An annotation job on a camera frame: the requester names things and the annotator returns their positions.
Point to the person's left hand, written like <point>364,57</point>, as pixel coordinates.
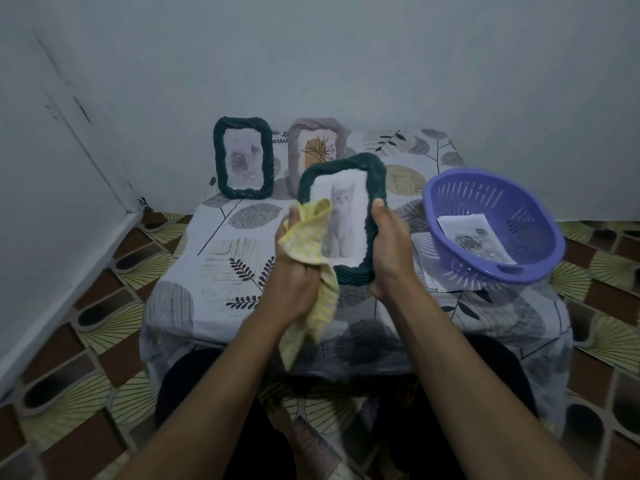
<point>289,282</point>

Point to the person's right hand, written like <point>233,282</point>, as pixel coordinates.
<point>393,257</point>

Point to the person's left fingers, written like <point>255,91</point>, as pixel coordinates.
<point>286,223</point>

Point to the person's right thumb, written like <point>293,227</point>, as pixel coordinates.
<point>378,214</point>

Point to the yellow checked cloth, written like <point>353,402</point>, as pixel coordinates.
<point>311,234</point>

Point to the green frame with cat photo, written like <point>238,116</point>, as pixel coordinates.
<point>345,219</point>

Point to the person's left forearm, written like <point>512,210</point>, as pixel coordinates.
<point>220,394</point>

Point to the person's right forearm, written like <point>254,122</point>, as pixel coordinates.
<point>460,384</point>

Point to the leaf patterned tablecloth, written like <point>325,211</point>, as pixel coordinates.
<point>225,264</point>

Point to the rose photo print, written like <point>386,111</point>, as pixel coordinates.
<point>475,239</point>

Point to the purple plastic colander basket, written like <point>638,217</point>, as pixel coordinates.
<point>520,229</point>

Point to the green frame with flower photo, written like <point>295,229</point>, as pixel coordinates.
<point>243,157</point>

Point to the grey frame with plant picture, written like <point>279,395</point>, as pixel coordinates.
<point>316,139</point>

